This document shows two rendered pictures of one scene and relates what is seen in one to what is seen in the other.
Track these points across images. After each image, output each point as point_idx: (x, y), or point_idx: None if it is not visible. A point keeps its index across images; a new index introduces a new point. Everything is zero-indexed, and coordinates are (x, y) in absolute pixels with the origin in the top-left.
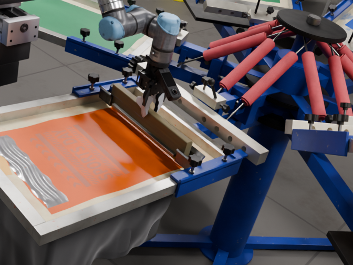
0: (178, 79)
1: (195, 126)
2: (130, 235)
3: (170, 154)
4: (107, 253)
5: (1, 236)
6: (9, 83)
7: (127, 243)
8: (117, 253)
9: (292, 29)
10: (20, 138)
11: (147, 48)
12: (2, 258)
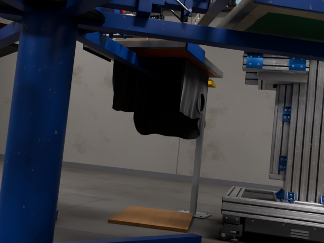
0: (179, 41)
1: (121, 40)
2: (123, 97)
3: None
4: (129, 108)
5: (178, 118)
6: (242, 69)
7: (123, 102)
8: (125, 108)
9: None
10: None
11: (221, 21)
12: (174, 130)
